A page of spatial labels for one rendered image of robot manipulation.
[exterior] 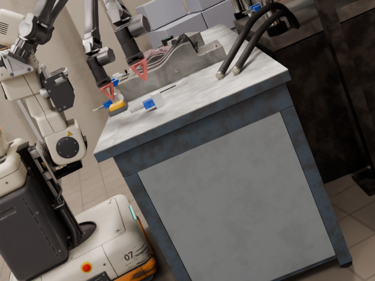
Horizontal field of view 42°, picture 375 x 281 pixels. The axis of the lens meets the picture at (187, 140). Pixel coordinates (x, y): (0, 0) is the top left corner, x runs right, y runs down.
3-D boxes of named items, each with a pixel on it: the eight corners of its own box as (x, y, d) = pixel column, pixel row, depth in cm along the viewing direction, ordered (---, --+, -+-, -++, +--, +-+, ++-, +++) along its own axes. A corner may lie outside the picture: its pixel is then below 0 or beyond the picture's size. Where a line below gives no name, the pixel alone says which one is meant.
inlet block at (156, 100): (134, 119, 185) (128, 106, 183) (133, 117, 190) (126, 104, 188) (165, 104, 186) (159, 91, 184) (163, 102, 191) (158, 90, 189)
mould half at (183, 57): (126, 102, 223) (113, 76, 219) (130, 91, 248) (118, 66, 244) (227, 57, 219) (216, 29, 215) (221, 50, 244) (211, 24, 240)
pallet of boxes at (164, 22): (272, 63, 529) (233, -38, 496) (308, 66, 458) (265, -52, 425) (181, 110, 509) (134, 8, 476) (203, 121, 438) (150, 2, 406)
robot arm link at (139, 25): (123, 19, 187) (110, 10, 179) (149, 7, 182) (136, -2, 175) (128, 47, 184) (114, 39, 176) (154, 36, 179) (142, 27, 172)
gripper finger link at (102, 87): (118, 95, 226) (109, 76, 223) (120, 96, 219) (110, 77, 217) (105, 101, 225) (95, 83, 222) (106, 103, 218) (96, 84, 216)
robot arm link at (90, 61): (88, 56, 222) (82, 59, 217) (100, 51, 219) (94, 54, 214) (95, 69, 224) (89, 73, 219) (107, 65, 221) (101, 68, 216)
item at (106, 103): (96, 117, 222) (90, 106, 220) (95, 115, 227) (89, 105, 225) (121, 104, 224) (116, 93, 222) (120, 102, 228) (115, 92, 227)
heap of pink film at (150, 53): (138, 72, 255) (131, 58, 253) (131, 70, 272) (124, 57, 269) (181, 50, 260) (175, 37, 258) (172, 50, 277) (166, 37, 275)
